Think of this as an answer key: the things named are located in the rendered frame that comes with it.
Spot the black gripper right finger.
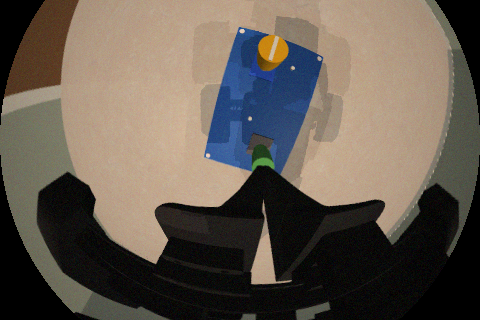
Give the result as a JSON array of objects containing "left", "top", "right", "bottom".
[{"left": 264, "top": 165, "right": 385, "bottom": 281}]

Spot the blue circuit board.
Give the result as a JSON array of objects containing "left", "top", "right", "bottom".
[{"left": 204, "top": 27, "right": 324, "bottom": 175}]

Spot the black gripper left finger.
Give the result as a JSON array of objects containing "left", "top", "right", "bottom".
[{"left": 155, "top": 165, "right": 265, "bottom": 272}]

